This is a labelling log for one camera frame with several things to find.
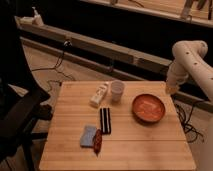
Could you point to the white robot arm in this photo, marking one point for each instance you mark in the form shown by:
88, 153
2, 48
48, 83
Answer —
188, 61

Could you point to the white plastic cup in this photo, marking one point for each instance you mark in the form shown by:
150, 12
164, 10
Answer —
117, 89

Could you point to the white lying bottle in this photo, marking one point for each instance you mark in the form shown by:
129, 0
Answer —
99, 95

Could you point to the black white striped block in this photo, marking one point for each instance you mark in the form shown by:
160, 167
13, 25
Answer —
105, 121

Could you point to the orange round bowl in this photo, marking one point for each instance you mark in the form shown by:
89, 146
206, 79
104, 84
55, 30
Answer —
148, 108

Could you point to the wooden square table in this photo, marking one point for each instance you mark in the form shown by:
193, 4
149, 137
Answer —
131, 146

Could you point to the brown red oblong object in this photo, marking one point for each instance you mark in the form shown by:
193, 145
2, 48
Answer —
97, 142

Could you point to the blue grey sponge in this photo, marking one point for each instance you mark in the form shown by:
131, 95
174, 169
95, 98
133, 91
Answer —
86, 139

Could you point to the black office chair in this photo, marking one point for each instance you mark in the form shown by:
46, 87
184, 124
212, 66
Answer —
20, 95

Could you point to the white pump dispenser bottle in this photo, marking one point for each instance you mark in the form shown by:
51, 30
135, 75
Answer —
37, 17

